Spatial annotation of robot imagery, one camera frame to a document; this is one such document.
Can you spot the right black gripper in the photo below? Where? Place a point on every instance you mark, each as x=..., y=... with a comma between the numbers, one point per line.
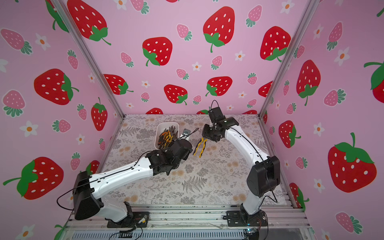
x=210, y=133

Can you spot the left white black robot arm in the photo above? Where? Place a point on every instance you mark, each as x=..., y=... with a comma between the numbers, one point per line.
x=89, y=190

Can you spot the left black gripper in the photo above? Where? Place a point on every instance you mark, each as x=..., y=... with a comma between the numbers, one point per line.
x=187, y=155

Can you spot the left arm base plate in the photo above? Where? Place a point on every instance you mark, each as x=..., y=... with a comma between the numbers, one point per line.
x=137, y=219

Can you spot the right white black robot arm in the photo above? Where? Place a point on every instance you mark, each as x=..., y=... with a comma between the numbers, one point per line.
x=264, y=173

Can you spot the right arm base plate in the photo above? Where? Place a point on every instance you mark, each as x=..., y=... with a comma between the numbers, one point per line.
x=242, y=219

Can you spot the white plastic storage box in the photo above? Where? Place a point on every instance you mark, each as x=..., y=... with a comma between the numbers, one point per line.
x=165, y=134

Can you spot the yellow black combination pliers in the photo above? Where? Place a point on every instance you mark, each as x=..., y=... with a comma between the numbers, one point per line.
x=200, y=147

